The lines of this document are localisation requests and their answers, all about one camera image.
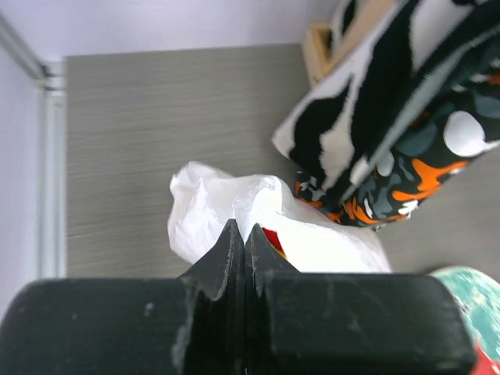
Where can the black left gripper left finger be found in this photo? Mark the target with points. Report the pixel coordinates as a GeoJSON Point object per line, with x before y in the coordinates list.
{"type": "Point", "coordinates": [184, 325]}

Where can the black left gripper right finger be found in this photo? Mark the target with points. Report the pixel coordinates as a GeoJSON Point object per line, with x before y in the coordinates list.
{"type": "Point", "coordinates": [349, 323]}

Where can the translucent white plastic bag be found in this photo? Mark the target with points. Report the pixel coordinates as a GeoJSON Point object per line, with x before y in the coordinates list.
{"type": "Point", "coordinates": [205, 198]}

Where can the red fake pepper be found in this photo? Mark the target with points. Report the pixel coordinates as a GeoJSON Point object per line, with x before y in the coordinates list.
{"type": "Point", "coordinates": [273, 239]}

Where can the red and teal plate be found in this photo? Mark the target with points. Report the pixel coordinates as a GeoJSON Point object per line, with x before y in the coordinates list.
{"type": "Point", "coordinates": [477, 296]}

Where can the camouflage patterned garment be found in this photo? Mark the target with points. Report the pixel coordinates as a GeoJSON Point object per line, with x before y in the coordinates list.
{"type": "Point", "coordinates": [414, 104]}

